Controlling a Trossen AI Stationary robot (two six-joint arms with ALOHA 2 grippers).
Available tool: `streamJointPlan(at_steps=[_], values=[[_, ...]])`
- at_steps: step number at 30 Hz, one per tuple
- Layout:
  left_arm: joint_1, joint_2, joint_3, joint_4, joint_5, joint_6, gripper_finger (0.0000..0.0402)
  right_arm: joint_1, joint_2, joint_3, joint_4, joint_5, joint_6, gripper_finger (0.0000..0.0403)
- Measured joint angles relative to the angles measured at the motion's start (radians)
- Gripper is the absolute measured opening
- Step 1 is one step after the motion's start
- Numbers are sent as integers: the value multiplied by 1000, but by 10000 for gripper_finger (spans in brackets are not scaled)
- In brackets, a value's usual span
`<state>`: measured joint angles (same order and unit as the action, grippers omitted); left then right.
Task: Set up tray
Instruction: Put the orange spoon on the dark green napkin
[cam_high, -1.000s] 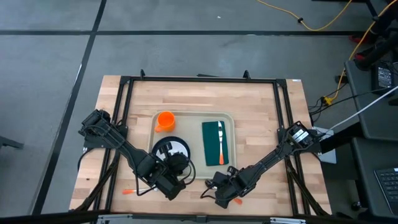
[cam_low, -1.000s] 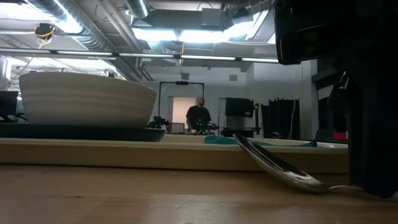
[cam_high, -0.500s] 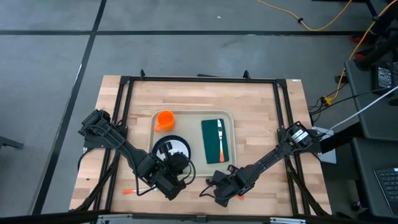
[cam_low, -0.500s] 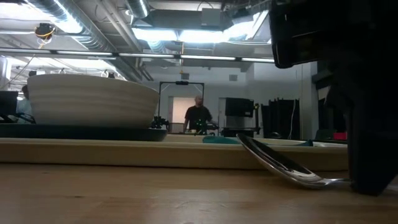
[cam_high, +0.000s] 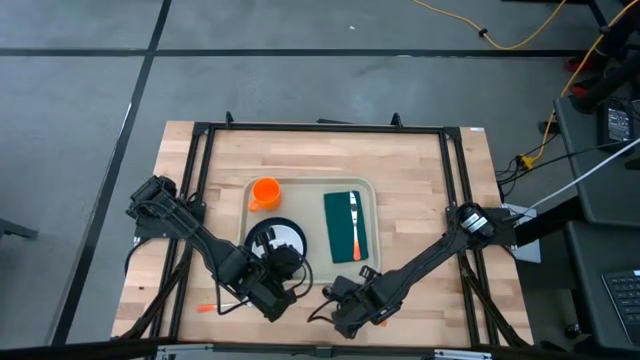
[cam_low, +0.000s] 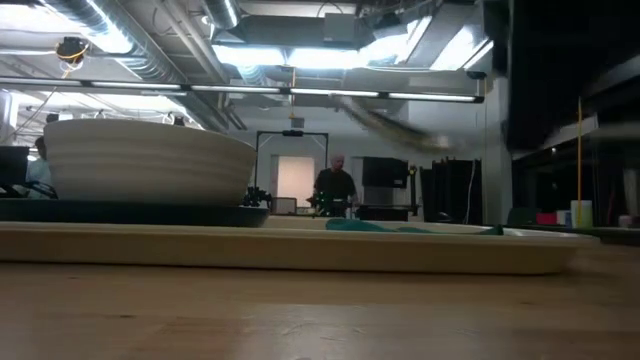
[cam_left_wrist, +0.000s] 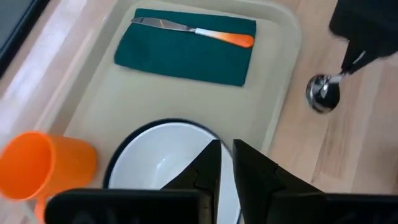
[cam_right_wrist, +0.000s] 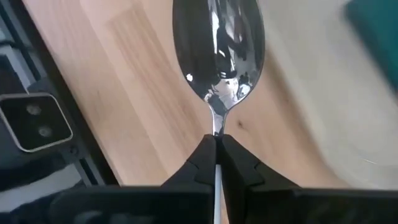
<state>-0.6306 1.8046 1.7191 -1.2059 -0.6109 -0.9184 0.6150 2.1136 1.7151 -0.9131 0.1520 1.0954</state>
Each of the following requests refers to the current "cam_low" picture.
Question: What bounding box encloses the dark round plate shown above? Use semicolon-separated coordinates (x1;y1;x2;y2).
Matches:
0;198;271;229

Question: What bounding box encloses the yellow black cord reel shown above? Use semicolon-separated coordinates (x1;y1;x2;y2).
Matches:
53;35;92;66

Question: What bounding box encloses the silver spiral ceiling duct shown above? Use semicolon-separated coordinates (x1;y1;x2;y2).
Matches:
42;0;236;132

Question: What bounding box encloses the large white bowl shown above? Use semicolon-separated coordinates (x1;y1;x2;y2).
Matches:
43;118;258;207

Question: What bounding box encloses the rectangular ceiling duct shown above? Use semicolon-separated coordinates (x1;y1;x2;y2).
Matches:
212;13;361;51

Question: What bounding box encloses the flexible ceiling duct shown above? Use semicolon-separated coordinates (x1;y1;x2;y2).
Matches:
339;96;469;155

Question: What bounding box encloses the white board panel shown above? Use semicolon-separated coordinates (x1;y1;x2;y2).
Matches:
276;154;316;206

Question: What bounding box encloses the white cylindrical container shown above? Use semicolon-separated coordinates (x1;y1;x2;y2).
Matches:
570;199;594;229

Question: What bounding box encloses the black cabinet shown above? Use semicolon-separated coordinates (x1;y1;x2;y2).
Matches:
361;156;410;190

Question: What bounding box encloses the black curtain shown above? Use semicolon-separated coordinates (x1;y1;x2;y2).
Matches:
419;158;484;225

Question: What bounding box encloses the green cloth napkin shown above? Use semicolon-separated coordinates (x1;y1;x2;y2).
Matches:
324;217;505;237

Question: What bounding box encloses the short silver ceiling duct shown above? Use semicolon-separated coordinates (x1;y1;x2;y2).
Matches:
202;0;241;30

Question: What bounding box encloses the dark computer monitor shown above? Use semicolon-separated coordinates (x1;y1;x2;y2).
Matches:
0;145;30;187

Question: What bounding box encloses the black background gantry frame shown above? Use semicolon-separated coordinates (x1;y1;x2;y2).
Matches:
253;129;330;216

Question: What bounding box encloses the person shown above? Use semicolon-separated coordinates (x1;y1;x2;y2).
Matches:
24;135;55;200
313;153;359;218

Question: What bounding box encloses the grey ceiling unit box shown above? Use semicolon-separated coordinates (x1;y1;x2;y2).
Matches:
323;13;358;44

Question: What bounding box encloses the overhead light bar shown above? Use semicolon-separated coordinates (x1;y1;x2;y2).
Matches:
0;76;486;105

